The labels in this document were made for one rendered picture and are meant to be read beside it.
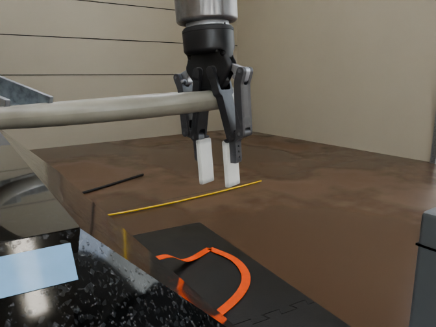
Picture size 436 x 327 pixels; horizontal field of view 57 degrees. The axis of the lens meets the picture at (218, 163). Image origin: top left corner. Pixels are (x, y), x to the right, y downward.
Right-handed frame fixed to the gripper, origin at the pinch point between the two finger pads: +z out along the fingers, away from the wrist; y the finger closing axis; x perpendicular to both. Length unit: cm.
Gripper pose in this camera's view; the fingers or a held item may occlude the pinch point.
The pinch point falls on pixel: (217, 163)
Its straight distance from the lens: 62.2
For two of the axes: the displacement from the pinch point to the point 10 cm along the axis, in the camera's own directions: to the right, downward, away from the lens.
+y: -7.8, -0.6, 6.2
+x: -6.2, 1.9, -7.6
